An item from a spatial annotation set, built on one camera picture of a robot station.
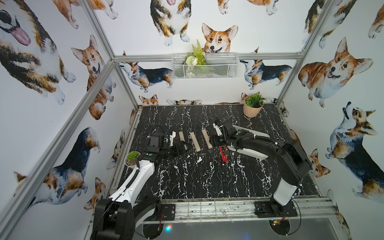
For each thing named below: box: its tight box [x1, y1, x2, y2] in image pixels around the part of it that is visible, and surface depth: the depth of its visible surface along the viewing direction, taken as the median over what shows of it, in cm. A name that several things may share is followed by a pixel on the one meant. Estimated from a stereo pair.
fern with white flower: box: [183, 39, 207, 77], surface depth 86 cm
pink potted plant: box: [243, 93, 266, 118], surface depth 108 cm
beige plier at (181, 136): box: [178, 131, 186, 142], surface depth 102 cm
